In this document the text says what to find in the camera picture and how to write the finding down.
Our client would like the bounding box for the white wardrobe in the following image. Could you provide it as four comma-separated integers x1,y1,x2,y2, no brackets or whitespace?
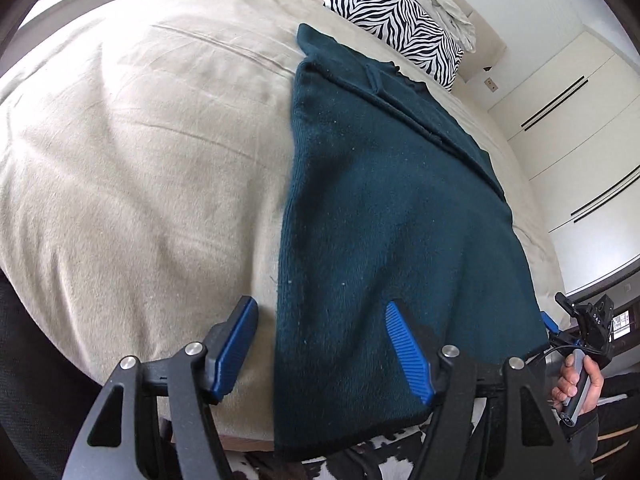
487,30,640,301

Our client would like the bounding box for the black and white cowhide rug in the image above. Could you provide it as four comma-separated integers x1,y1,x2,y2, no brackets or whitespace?
235,400,493,480

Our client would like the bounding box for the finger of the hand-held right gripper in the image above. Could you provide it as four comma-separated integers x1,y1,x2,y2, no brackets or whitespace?
540,311,577,349
554,292,584,319

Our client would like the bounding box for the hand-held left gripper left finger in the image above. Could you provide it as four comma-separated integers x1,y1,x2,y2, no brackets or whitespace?
60,295,261,480

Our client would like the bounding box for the dark cloth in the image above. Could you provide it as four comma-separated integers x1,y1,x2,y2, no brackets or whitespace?
0,270,103,480

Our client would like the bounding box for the bed with beige sheet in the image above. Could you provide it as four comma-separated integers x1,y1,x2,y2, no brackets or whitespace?
0,0,566,453

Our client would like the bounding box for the zebra print pillow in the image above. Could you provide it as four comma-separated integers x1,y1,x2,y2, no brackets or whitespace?
322,0,466,92

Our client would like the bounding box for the black cable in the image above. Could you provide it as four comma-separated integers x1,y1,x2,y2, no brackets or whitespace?
525,342,576,367

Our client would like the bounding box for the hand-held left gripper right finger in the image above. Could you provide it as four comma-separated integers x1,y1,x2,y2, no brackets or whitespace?
384,301,596,480

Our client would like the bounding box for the dark teal knit sweater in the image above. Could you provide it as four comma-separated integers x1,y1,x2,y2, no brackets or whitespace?
272,22,551,463

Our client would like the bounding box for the person's right hand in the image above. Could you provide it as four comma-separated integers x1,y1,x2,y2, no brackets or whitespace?
552,356,606,418

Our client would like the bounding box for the black wardrobe handle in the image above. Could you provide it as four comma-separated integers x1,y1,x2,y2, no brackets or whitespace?
520,76,586,128
524,82,587,132
573,176,640,224
570,169,640,217

